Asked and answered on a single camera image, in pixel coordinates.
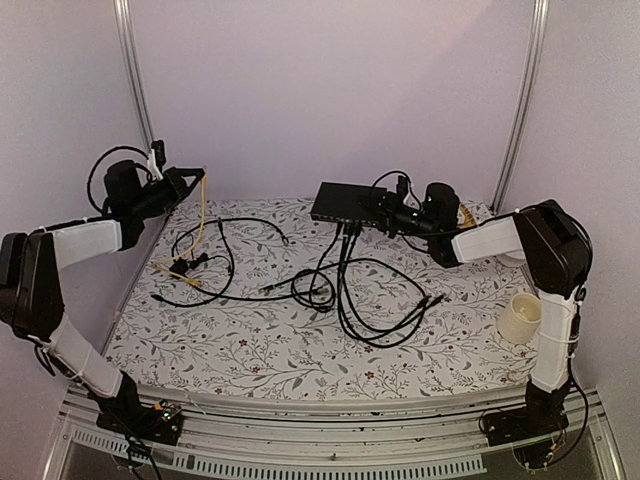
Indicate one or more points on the woven bamboo tray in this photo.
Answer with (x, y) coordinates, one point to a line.
(465, 218)

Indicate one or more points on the floral table mat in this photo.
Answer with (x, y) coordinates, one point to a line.
(442, 322)

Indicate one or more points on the black power adapter plug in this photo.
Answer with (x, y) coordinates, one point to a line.
(181, 267)

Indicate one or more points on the front aluminium rail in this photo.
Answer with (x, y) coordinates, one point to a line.
(423, 438)

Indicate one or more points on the aluminium frame post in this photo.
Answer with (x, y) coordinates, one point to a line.
(125, 30)
(533, 57)

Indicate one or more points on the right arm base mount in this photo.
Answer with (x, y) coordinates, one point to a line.
(537, 417)

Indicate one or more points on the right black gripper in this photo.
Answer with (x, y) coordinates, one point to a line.
(387, 211)

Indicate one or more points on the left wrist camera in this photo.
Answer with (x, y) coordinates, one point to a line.
(156, 159)

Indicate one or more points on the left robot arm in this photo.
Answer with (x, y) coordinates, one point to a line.
(34, 265)

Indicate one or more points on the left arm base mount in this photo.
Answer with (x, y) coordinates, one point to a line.
(161, 423)

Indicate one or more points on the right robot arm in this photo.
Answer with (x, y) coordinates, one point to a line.
(554, 246)

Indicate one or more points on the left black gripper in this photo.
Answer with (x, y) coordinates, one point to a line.
(179, 185)

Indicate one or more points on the white ceramic bowl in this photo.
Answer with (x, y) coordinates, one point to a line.
(513, 260)

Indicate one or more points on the black network switch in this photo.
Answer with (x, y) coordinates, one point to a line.
(346, 203)

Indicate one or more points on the cream ribbed cup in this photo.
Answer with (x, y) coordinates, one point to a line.
(520, 319)

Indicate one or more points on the black ethernet cable pulled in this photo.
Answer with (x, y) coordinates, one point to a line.
(310, 288)

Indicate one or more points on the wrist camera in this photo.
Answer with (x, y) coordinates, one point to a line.
(403, 187)
(156, 159)

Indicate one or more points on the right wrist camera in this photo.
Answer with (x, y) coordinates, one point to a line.
(403, 187)

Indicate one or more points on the right aluminium frame post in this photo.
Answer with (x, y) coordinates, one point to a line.
(533, 57)

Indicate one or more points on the left aluminium frame post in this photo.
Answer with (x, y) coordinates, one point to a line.
(125, 30)

